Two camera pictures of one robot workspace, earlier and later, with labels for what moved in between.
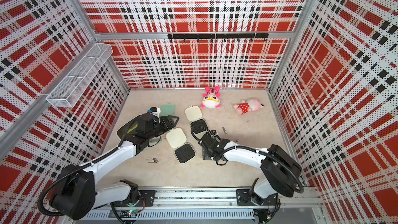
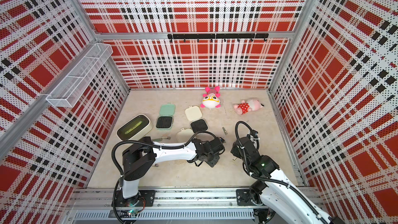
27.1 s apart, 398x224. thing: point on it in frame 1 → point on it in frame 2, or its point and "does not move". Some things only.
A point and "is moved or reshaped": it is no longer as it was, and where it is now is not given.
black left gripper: (166, 124) → (214, 162)
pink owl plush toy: (211, 99) does not move
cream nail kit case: (184, 152) is moved or reshaped
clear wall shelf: (66, 92) does not move
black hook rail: (238, 36) does not move
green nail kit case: (167, 109) does not move
